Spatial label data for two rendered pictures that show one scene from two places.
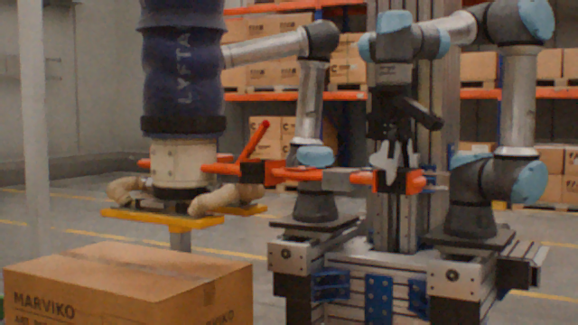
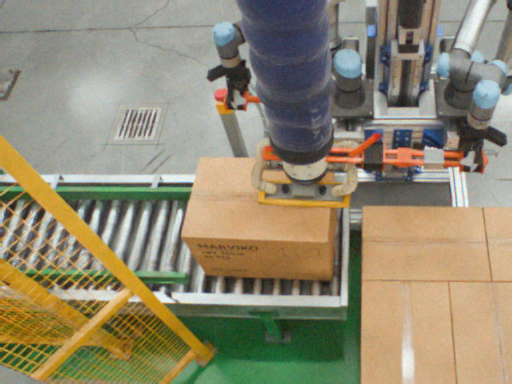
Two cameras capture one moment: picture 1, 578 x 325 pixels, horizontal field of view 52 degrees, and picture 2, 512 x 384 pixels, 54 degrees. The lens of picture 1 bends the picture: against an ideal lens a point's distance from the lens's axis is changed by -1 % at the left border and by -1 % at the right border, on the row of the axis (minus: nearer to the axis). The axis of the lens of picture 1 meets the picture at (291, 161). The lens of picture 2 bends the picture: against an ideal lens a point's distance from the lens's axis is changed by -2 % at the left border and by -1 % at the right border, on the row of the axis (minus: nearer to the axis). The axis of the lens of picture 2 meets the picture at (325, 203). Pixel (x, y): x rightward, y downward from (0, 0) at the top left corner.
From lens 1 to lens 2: 1.54 m
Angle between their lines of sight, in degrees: 56
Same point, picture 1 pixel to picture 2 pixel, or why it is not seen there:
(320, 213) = (357, 100)
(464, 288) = not seen: hidden behind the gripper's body
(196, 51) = (322, 110)
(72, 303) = (255, 245)
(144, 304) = (318, 243)
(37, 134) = not seen: outside the picture
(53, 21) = not seen: outside the picture
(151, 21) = (290, 109)
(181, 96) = (317, 141)
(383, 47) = (481, 114)
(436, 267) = (453, 139)
